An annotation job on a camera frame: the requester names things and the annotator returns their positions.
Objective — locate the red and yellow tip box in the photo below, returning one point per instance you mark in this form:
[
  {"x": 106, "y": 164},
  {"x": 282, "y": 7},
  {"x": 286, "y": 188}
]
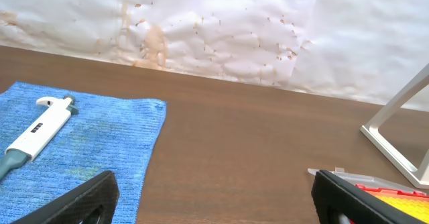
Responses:
[{"x": 409, "y": 205}]

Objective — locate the white pipette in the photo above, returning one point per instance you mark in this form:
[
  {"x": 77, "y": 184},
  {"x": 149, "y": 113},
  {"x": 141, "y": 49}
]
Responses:
[{"x": 40, "y": 133}]

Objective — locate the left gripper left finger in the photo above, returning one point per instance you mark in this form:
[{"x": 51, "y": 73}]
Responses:
[{"x": 87, "y": 200}]

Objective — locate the white and blue stand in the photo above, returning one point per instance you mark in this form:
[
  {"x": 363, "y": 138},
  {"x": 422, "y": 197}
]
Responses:
[{"x": 402, "y": 98}]

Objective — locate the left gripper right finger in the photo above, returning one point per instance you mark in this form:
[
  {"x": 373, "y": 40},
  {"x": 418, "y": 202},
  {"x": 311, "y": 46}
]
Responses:
[{"x": 345, "y": 205}]

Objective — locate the blue cloth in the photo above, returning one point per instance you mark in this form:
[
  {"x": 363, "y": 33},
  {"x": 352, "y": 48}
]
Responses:
[{"x": 100, "y": 140}]

